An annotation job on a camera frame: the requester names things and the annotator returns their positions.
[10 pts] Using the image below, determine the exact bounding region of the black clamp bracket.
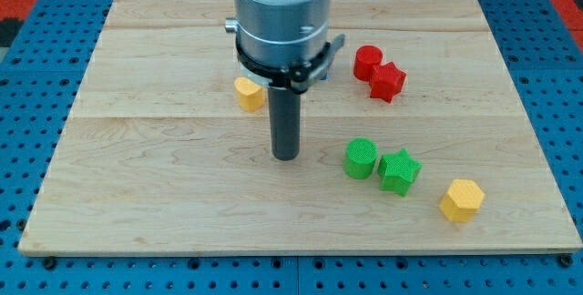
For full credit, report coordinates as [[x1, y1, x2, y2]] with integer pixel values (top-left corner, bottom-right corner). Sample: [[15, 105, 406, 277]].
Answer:
[[235, 34, 345, 95]]

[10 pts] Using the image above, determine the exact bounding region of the light wooden board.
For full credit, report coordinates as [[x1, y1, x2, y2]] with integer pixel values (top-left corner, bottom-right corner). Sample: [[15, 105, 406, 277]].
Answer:
[[19, 0, 582, 257]]

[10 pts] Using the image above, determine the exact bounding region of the red star block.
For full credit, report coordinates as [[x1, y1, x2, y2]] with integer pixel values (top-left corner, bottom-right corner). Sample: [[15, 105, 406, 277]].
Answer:
[[369, 62, 406, 103]]

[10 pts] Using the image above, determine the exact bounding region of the green cylinder block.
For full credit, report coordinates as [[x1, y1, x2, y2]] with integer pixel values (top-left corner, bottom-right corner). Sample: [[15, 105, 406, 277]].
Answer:
[[343, 137, 378, 179]]

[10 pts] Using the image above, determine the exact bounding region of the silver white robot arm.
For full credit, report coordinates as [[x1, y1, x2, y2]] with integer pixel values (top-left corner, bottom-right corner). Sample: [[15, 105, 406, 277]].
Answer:
[[225, 0, 343, 91]]

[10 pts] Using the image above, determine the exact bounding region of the yellow heart block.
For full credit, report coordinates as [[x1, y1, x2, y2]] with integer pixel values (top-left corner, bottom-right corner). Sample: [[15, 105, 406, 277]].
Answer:
[[233, 77, 265, 112]]

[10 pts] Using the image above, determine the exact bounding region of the red cylinder block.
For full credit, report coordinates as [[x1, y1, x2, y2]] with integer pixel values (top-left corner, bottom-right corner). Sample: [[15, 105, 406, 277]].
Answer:
[[353, 45, 384, 81]]

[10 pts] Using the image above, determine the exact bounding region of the green star block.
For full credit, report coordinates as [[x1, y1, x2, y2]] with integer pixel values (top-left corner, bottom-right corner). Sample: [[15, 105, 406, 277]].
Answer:
[[377, 147, 423, 197]]

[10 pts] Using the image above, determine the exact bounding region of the yellow hexagon block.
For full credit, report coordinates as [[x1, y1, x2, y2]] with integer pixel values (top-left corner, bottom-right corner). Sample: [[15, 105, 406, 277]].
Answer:
[[438, 179, 486, 222]]

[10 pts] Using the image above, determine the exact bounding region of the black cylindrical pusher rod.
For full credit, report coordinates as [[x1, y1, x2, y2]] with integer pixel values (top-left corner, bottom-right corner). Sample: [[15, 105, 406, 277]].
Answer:
[[268, 87, 301, 160]]

